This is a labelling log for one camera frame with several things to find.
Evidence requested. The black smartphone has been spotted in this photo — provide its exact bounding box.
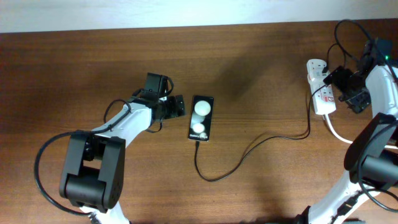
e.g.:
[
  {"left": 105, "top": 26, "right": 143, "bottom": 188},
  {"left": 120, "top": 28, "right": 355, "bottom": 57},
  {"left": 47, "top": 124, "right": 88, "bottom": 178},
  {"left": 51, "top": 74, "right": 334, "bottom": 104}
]
[{"left": 188, "top": 95, "right": 214, "bottom": 142}]

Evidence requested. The black charger cable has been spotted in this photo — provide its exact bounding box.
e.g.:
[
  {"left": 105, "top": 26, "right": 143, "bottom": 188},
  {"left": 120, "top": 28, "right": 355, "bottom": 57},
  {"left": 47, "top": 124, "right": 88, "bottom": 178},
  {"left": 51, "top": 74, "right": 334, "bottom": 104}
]
[{"left": 194, "top": 42, "right": 348, "bottom": 182}]

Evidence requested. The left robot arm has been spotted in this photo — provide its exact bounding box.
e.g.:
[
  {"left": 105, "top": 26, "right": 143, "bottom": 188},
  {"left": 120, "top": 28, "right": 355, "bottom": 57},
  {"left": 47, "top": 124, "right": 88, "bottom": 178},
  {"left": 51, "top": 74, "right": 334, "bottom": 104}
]
[{"left": 59, "top": 73, "right": 185, "bottom": 223}]

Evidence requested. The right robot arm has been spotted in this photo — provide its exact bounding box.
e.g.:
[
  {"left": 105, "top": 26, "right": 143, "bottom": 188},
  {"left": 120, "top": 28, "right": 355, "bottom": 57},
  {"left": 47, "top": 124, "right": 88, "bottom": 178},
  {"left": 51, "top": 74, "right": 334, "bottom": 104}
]
[{"left": 294, "top": 39, "right": 397, "bottom": 223}]

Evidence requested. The white power strip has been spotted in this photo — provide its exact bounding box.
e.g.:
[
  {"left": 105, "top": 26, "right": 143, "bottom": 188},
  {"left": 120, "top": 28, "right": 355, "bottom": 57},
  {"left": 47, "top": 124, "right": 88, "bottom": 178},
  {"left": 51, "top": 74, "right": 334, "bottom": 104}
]
[{"left": 307, "top": 59, "right": 336, "bottom": 115}]

